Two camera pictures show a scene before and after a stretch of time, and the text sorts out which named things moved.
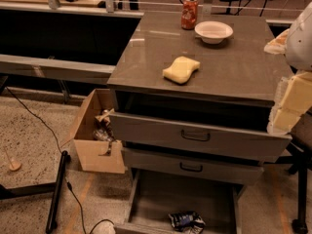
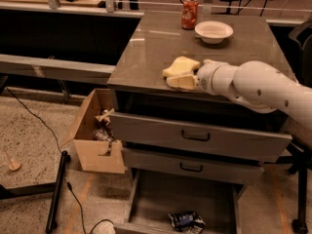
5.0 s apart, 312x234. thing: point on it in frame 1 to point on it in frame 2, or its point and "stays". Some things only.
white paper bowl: [214, 32] stays
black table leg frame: [56, 186] stays
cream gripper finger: [278, 46] to [208, 61]
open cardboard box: [96, 155] stays
